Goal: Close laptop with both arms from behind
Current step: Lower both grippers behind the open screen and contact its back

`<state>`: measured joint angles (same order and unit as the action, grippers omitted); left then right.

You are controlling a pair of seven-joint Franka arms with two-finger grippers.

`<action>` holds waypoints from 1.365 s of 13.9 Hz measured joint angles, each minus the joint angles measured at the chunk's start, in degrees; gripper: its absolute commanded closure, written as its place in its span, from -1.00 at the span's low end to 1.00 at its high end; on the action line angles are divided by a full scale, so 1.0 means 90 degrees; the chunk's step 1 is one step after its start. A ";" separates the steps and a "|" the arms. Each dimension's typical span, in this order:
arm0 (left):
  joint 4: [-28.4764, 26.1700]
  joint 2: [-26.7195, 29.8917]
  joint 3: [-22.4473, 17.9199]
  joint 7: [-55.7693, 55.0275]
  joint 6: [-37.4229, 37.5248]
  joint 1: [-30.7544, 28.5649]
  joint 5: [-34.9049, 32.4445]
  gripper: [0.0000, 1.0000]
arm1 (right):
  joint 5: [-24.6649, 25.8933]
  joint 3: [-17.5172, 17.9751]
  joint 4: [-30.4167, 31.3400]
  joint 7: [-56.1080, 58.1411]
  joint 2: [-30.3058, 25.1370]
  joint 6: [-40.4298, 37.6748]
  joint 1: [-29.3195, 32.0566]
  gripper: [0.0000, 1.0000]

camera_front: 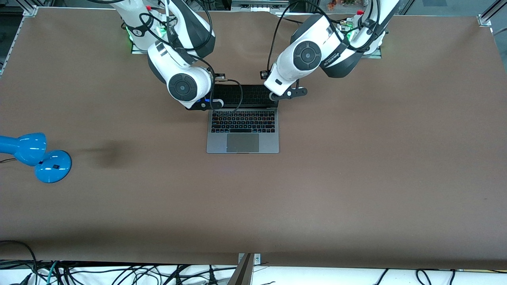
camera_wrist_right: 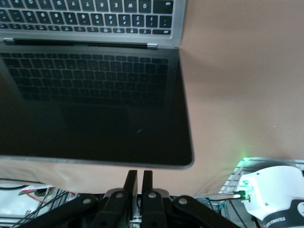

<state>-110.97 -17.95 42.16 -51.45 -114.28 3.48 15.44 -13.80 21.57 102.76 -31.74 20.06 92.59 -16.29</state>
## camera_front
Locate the grey aluminium laptop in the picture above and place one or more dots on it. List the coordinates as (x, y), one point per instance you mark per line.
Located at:
(253, 144)

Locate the grey background equipment box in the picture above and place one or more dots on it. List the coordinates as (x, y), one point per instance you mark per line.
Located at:
(259, 5)

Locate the dark metal support leg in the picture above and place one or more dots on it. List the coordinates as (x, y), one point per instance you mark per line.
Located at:
(242, 273)

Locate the aluminium table side rail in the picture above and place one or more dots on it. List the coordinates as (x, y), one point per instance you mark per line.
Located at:
(12, 43)

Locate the aluminium frame corner bracket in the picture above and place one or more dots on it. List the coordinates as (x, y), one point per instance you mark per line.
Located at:
(30, 8)
(489, 16)

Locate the orange background clutter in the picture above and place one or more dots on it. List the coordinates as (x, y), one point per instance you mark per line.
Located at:
(336, 4)

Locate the silver table edge bracket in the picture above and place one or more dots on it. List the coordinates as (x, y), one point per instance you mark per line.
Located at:
(257, 258)

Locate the blue desk lamp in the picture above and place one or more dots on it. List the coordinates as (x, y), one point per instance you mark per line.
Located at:
(51, 168)

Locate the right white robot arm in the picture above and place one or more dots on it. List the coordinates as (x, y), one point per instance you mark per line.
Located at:
(182, 85)

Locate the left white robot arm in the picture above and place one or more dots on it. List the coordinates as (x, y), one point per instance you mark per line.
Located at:
(305, 55)

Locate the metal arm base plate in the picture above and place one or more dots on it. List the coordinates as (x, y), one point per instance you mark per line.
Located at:
(138, 50)
(374, 55)

